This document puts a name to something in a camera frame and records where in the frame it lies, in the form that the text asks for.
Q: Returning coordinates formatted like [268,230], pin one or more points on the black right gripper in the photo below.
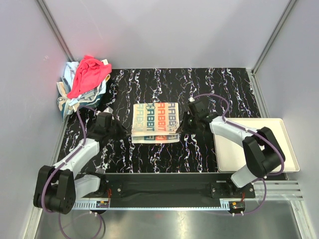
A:
[183,129]

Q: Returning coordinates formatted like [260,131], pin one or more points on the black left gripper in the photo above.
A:
[123,132]

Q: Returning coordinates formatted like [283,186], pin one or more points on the cream rabbit print towel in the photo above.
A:
[155,123]

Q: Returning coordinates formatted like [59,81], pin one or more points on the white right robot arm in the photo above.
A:
[261,149]

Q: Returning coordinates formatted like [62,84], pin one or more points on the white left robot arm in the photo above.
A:
[57,187]

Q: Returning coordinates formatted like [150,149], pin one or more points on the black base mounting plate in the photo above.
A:
[214,185]

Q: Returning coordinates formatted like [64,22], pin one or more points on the teal patterned towel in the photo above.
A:
[69,106]

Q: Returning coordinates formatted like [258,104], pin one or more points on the red pink towel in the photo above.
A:
[89,74]

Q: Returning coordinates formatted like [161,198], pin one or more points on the white light blue towel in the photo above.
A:
[69,74]

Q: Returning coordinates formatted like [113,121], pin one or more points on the aluminium rail frame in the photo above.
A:
[278,211]

